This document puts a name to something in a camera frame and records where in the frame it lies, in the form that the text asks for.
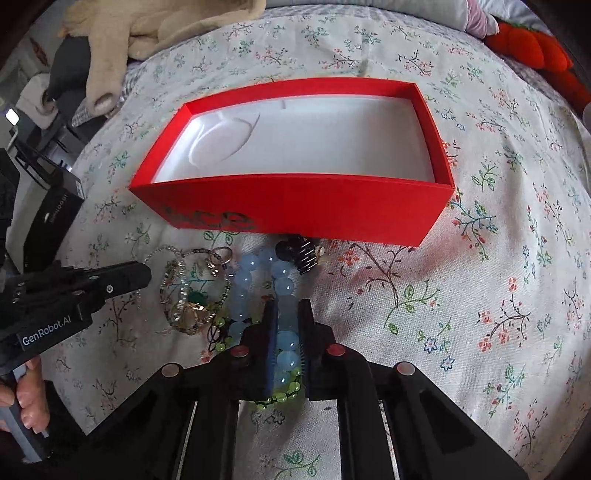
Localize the clear crystal bead bracelet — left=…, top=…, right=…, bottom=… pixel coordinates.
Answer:
left=138, top=244, right=219, bottom=333

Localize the rings and chain cluster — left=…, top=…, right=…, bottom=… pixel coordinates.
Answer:
left=158, top=245, right=235, bottom=335

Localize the green bead black cord bracelet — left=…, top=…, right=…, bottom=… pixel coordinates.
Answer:
left=202, top=313, right=306, bottom=411

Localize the light blue bead bracelet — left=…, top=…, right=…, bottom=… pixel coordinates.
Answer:
left=227, top=248, right=304, bottom=395

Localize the black hair claw clip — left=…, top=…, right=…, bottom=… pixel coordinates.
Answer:
left=276, top=235, right=324, bottom=275

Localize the person's left hand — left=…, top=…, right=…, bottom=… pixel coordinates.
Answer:
left=0, top=356, right=50, bottom=433

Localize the black box on nightstand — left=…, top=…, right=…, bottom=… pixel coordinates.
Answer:
left=23, top=170, right=85, bottom=273

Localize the beige fleece blanket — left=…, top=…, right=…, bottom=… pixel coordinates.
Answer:
left=62, top=0, right=266, bottom=116

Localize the red Ace cardboard box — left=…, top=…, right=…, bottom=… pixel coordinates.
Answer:
left=129, top=77, right=455, bottom=246

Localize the orange pumpkin plush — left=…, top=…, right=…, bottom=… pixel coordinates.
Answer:
left=485, top=21, right=590, bottom=116

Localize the pink striped pillow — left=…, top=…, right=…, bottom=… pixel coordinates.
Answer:
left=466, top=0, right=500, bottom=39

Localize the grey quilted pillow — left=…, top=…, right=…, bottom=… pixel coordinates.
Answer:
left=264, top=0, right=472, bottom=30

